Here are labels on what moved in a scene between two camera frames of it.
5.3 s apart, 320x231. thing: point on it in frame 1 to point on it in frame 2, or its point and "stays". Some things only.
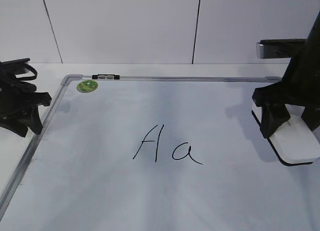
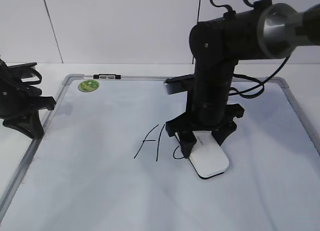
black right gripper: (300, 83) to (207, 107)
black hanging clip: (105, 76) stays
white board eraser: (295, 142) to (208, 158)
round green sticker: (87, 86) stays
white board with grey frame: (134, 152) stays
